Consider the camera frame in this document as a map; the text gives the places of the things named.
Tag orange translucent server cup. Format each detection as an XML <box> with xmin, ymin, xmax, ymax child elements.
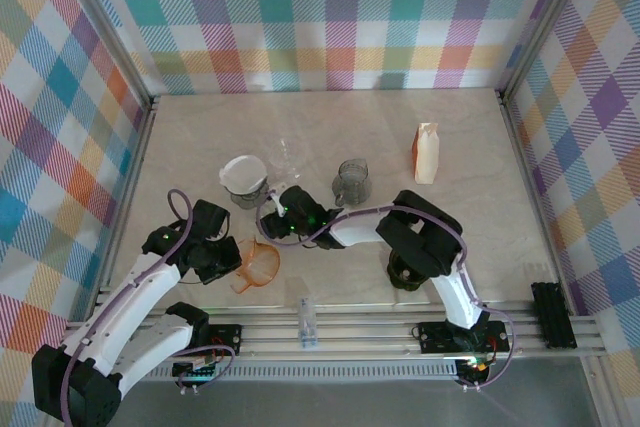
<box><xmin>232</xmin><ymin>238</ymin><xmax>282</xmax><ymax>294</ymax></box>

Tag clear glass server jug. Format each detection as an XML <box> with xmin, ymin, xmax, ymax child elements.
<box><xmin>227</xmin><ymin>181</ymin><xmax>275</xmax><ymax>213</ymax></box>

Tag grey translucent coffee dripper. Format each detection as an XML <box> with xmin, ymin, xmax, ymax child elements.
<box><xmin>219</xmin><ymin>154</ymin><xmax>270</xmax><ymax>212</ymax></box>

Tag clear coffee dripper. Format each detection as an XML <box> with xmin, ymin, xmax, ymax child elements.
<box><xmin>272</xmin><ymin>136</ymin><xmax>304</xmax><ymax>183</ymax></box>

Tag grey translucent server jug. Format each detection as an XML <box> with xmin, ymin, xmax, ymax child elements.
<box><xmin>331</xmin><ymin>158</ymin><xmax>374</xmax><ymax>209</ymax></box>

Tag white paper coffee filter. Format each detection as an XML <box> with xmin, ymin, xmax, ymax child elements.
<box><xmin>218</xmin><ymin>153</ymin><xmax>266</xmax><ymax>196</ymax></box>

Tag dark green translucent coffee dripper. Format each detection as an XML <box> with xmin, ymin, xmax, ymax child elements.
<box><xmin>387</xmin><ymin>249</ymin><xmax>431</xmax><ymax>293</ymax></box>

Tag orange white coffee filter pack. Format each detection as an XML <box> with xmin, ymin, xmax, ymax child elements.
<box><xmin>412</xmin><ymin>121</ymin><xmax>441</xmax><ymax>184</ymax></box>

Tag small clear plastic bottle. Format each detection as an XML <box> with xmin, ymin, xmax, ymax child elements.
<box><xmin>297</xmin><ymin>295</ymin><xmax>320</xmax><ymax>351</ymax></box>

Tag green circuit board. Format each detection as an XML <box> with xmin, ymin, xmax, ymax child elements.
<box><xmin>171</xmin><ymin>354</ymin><xmax>224</xmax><ymax>382</ymax></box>
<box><xmin>455</xmin><ymin>355</ymin><xmax>494</xmax><ymax>379</ymax></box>

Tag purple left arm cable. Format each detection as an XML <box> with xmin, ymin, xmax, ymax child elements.
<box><xmin>58</xmin><ymin>189</ymin><xmax>236</xmax><ymax>426</ymax></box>

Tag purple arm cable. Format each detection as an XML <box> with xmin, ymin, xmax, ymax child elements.
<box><xmin>256</xmin><ymin>190</ymin><xmax>516</xmax><ymax>392</ymax></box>
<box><xmin>58</xmin><ymin>189</ymin><xmax>236</xmax><ymax>426</ymax></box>

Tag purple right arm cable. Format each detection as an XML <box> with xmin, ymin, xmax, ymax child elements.
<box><xmin>256</xmin><ymin>190</ymin><xmax>516</xmax><ymax>392</ymax></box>

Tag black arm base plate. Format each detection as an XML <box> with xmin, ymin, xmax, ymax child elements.
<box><xmin>208</xmin><ymin>324</ymin><xmax>245</xmax><ymax>357</ymax></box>
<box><xmin>416</xmin><ymin>319</ymin><xmax>511</xmax><ymax>354</ymax></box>

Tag aluminium side rail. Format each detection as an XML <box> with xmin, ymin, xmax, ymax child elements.
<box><xmin>94</xmin><ymin>94</ymin><xmax>161</xmax><ymax>298</ymax></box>
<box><xmin>497</xmin><ymin>89</ymin><xmax>571</xmax><ymax>321</ymax></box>

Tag aluminium front rail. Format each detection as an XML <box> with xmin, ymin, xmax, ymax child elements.
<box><xmin>64</xmin><ymin>304</ymin><xmax>609</xmax><ymax>361</ymax></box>

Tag slotted grey cable duct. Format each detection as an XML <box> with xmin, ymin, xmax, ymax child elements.
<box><xmin>107</xmin><ymin>360</ymin><xmax>464</xmax><ymax>383</ymax></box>

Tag aluminium frame post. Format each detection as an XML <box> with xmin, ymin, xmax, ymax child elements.
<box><xmin>497</xmin><ymin>0</ymin><xmax>599</xmax><ymax>101</ymax></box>
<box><xmin>59</xmin><ymin>0</ymin><xmax>160</xmax><ymax>108</ymax></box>

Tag black plastic bracket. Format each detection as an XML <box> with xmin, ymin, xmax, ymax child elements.
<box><xmin>530</xmin><ymin>280</ymin><xmax>577</xmax><ymax>351</ymax></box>

